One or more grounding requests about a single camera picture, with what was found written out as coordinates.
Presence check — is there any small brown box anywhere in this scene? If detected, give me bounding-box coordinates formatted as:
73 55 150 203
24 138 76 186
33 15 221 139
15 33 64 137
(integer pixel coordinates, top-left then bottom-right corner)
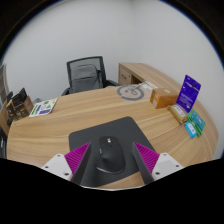
6 99 15 126

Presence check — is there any small tan box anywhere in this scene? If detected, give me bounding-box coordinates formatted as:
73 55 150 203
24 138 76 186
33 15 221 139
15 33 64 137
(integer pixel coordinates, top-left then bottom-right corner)
168 105 188 125

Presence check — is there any black computer mouse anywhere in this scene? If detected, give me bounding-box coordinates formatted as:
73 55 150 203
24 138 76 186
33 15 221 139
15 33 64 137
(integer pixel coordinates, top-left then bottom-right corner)
96 136 126 174

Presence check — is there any orange cardboard box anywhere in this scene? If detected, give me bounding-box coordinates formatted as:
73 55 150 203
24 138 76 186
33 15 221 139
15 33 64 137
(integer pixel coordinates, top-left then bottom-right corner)
150 88 178 109

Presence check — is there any wooden glass-door bookcase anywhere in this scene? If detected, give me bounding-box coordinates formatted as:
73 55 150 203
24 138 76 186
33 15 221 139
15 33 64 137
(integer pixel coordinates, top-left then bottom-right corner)
0 64 9 103

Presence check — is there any blue small packet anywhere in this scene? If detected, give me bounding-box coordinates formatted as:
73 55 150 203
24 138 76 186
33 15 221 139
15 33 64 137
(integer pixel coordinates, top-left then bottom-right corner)
185 122 197 138

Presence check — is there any black machine at left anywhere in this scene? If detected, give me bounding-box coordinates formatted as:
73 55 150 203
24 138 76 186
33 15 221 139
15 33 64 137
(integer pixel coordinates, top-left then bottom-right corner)
0 127 7 159

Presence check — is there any dark grey mouse pad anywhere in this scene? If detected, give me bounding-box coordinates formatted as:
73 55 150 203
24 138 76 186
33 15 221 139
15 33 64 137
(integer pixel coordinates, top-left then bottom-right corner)
69 117 153 187

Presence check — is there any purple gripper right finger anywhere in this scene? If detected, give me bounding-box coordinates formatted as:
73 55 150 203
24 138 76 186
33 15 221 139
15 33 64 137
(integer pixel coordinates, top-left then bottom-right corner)
131 142 184 185

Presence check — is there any wooden side cabinet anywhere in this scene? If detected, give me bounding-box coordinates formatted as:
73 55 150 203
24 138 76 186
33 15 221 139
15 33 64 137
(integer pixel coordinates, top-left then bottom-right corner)
118 63 181 92

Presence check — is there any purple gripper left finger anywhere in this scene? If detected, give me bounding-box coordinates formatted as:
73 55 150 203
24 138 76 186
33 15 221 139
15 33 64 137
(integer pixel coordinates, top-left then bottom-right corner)
40 142 92 185

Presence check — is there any green packet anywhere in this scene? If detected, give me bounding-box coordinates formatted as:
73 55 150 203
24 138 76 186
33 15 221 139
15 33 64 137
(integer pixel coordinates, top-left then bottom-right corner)
187 110 206 137

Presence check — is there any grey backpack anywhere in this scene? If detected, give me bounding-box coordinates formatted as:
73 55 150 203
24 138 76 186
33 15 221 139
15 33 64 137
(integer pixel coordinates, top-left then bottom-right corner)
70 64 101 93

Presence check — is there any green white leaflet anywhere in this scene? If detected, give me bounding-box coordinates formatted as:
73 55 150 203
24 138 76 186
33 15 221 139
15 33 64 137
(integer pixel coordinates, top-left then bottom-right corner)
30 98 57 117

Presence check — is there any black mesh office chair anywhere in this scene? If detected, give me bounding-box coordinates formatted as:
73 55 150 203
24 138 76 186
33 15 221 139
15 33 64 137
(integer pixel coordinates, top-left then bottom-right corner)
62 56 118 95

